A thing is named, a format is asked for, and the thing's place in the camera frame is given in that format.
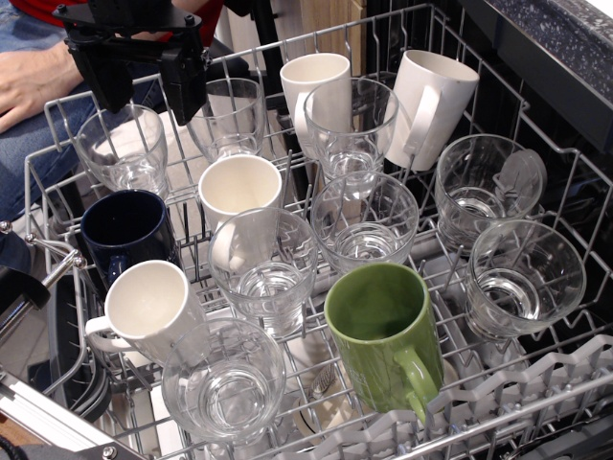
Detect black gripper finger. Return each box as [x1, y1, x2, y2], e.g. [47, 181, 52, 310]
[66, 38, 133, 113]
[160, 33, 209, 126]

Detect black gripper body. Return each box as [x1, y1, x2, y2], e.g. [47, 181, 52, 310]
[53, 1, 204, 67]

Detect green ceramic mug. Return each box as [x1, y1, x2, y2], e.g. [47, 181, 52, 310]
[324, 263, 443, 422]

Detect white mug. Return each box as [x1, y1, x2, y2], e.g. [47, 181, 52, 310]
[386, 50, 479, 172]
[197, 154, 284, 275]
[280, 53, 352, 159]
[85, 260, 206, 365]

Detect white mug back centre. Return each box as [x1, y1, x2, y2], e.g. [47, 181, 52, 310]
[280, 53, 352, 159]

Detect dark blue ceramic mug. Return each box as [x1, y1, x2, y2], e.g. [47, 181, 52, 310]
[80, 190, 182, 288]

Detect white mug front left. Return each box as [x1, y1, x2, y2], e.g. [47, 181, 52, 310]
[85, 260, 206, 365]

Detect white mug back right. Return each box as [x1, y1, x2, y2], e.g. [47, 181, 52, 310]
[386, 50, 479, 172]

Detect person's hand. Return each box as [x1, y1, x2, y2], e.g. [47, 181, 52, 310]
[1, 41, 83, 133]

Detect clear glass back left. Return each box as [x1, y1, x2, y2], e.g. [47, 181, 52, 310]
[187, 78, 265, 164]

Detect clear glass far left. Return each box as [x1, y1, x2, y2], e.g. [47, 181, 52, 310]
[76, 104, 169, 198]

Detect clear tall glass back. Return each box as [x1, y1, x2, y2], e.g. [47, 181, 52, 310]
[304, 78, 399, 184]

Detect clear glass centre front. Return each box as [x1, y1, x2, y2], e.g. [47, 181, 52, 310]
[209, 207, 318, 337]

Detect clear glass front left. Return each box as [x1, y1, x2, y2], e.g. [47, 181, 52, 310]
[162, 317, 285, 444]

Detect clear glass right back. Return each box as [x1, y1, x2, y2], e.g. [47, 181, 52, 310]
[435, 134, 548, 253]

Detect white plate lower rack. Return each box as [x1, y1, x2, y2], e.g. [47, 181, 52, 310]
[291, 354, 461, 447]

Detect dark speckled countertop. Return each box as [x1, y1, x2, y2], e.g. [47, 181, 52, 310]
[461, 1, 612, 153]

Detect clear glass right front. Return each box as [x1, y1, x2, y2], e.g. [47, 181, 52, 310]
[465, 219, 586, 341]

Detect grey plastic tine holder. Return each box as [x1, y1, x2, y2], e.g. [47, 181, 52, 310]
[279, 334, 612, 459]

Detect grey wire dishwasher rack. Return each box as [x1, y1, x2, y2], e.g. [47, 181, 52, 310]
[29, 1, 612, 459]

